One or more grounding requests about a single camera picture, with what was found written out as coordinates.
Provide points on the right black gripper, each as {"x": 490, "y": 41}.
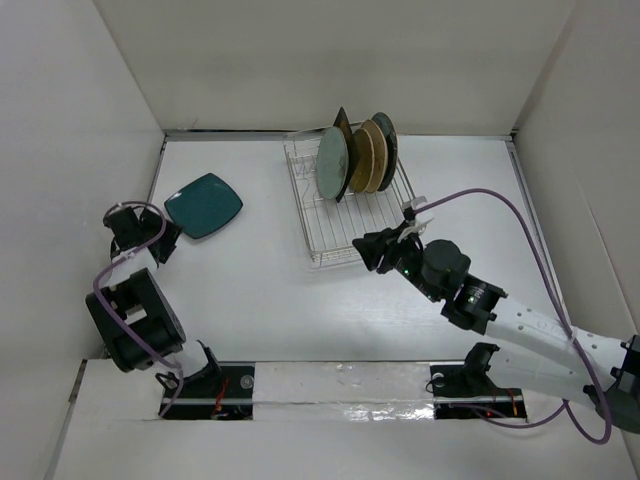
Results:
{"x": 375, "y": 244}

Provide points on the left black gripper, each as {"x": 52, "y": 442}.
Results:
{"x": 170, "y": 239}

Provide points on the teal square plate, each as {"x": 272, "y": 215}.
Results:
{"x": 204, "y": 206}

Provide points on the yellow woven round plate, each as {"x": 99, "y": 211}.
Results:
{"x": 364, "y": 177}

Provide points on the beige bird plate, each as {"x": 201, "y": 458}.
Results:
{"x": 380, "y": 155}

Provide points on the light green flower plate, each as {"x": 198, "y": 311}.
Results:
{"x": 331, "y": 163}

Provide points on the dark teal round plate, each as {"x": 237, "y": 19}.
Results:
{"x": 387, "y": 127}

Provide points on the yellow square black-rimmed plate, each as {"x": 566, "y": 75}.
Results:
{"x": 342, "y": 122}

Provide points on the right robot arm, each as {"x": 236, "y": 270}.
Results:
{"x": 523, "y": 348}

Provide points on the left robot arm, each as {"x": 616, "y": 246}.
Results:
{"x": 133, "y": 317}

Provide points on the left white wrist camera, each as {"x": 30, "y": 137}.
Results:
{"x": 120, "y": 206}

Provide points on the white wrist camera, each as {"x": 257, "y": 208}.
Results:
{"x": 416, "y": 217}
{"x": 120, "y": 206}

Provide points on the metal wire dish rack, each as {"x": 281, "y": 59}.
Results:
{"x": 328, "y": 226}

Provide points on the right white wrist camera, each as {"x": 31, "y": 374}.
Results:
{"x": 416, "y": 217}

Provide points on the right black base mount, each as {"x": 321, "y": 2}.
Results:
{"x": 456, "y": 399}

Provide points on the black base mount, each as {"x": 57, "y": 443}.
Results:
{"x": 220, "y": 392}
{"x": 456, "y": 399}

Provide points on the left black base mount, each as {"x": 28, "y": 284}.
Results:
{"x": 220, "y": 392}

